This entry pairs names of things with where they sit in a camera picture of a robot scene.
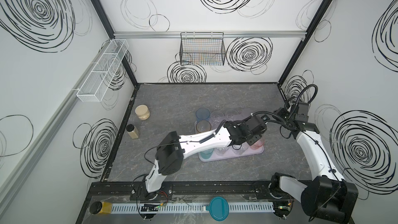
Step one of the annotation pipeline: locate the small pink plastic glass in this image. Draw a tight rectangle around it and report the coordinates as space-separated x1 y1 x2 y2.
250 138 265 150

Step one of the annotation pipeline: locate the tall yellow plastic glass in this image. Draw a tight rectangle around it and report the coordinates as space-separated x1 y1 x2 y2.
195 120 211 133

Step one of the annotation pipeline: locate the teal dimpled plastic glass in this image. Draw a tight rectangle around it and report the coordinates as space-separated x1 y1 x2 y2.
200 148 214 160

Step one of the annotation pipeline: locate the tall blue textured glass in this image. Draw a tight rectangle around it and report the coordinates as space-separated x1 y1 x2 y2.
195 108 210 122

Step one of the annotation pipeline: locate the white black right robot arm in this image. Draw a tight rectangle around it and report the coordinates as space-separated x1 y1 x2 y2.
269 102 359 224

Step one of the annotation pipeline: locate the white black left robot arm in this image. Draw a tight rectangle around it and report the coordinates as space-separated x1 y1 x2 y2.
144 115 269 193

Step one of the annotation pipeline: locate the lilac plastic tray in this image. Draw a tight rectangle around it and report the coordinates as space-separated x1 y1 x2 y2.
194 113 265 163

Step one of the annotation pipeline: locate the teal round lid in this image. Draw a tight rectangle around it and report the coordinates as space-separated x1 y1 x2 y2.
206 197 230 222

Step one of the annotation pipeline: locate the oat jar with beige lid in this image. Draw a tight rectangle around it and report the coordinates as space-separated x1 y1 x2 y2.
135 104 150 120

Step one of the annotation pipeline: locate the small bottle with barcode label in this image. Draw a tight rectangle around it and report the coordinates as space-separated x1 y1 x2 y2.
126 124 139 139

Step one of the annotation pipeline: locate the yellow jar with black lid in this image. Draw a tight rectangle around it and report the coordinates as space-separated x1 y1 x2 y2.
89 201 113 215

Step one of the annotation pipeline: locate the black corrugated right gripper cable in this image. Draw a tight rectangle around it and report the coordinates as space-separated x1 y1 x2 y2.
284 83 319 120

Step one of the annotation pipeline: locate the black wire wall basket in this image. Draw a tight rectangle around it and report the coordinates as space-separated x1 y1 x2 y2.
179 37 227 66

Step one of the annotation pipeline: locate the aluminium wall rail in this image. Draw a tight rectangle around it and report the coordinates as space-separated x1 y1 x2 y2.
114 31 307 39

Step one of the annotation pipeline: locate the white slotted cable duct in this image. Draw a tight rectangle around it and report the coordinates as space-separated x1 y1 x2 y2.
111 202 275 214

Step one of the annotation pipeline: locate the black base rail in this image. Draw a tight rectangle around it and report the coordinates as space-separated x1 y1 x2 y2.
85 180 301 203

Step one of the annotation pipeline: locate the white mesh wall shelf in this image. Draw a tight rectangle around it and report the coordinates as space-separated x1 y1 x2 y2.
77 39 129 103

